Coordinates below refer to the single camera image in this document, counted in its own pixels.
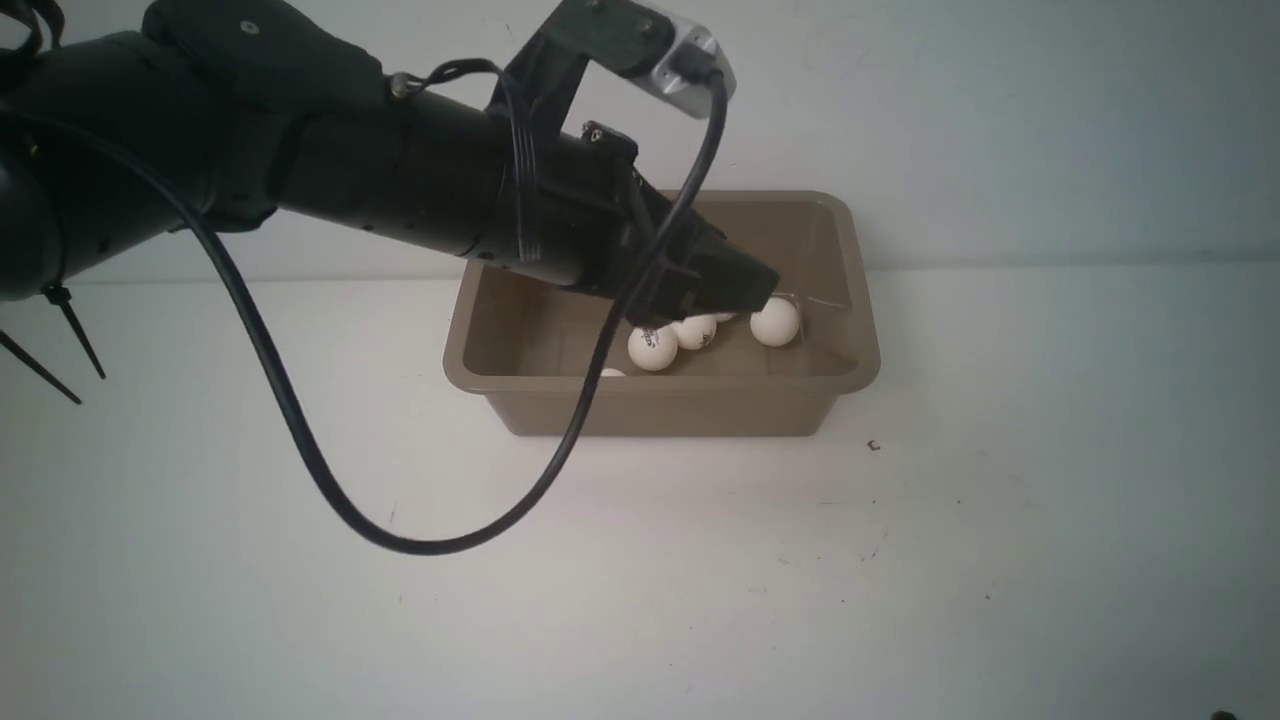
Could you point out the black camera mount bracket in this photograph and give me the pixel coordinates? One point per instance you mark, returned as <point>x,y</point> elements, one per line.
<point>626,38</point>

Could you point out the white ping-pong ball with logo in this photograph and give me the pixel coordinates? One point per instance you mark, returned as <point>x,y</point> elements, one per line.
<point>696,332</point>

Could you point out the tan plastic bin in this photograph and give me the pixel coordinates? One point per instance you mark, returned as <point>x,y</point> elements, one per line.
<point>524,346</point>

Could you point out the black cable ties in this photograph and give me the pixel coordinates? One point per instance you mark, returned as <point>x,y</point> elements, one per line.
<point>54,345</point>

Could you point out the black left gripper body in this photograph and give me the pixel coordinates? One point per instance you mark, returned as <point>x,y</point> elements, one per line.
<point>587,227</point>

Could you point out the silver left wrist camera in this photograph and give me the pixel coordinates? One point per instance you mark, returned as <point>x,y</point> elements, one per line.
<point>687,55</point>

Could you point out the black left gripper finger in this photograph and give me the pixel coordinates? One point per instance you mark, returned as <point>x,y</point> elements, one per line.
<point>700,273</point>

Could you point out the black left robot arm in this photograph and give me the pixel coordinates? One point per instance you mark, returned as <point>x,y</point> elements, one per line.
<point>248,108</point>

